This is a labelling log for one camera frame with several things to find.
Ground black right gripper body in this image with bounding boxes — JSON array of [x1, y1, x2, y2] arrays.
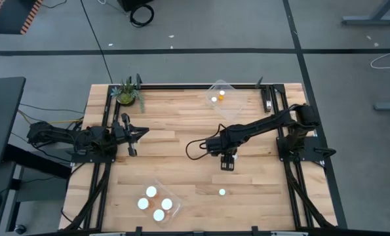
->
[[220, 135, 239, 172]]

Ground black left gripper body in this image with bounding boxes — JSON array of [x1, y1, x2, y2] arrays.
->
[[121, 113, 138, 157]]

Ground potted succulent plant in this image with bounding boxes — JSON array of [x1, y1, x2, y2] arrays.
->
[[110, 77, 146, 114]]

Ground black silver clamp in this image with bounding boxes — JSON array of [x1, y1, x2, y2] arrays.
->
[[262, 88, 275, 114]]

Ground black desk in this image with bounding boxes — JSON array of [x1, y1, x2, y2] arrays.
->
[[0, 77, 27, 167]]

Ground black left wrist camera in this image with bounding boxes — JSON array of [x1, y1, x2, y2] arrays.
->
[[111, 120, 127, 141]]

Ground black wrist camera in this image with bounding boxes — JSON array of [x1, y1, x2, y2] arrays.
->
[[205, 136, 222, 155], [111, 120, 127, 141]]

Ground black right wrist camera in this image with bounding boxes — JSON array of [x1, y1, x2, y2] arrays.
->
[[205, 136, 222, 155]]

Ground black camera cable loop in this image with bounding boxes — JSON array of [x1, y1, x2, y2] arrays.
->
[[185, 123, 227, 161]]

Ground black aluminium table frame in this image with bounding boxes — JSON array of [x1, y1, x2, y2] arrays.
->
[[58, 77, 338, 236]]

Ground yellow cable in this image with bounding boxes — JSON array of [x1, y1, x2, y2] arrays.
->
[[16, 109, 85, 126]]

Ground black floor cable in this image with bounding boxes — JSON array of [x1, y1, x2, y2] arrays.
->
[[79, 0, 114, 85]]

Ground coiled black cable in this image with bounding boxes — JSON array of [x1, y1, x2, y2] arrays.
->
[[129, 3, 155, 28]]

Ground black orange-striped cable ramp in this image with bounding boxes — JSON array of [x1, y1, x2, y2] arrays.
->
[[0, 0, 44, 35]]

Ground white floor cable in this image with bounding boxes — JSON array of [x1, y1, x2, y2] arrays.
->
[[370, 50, 390, 69]]

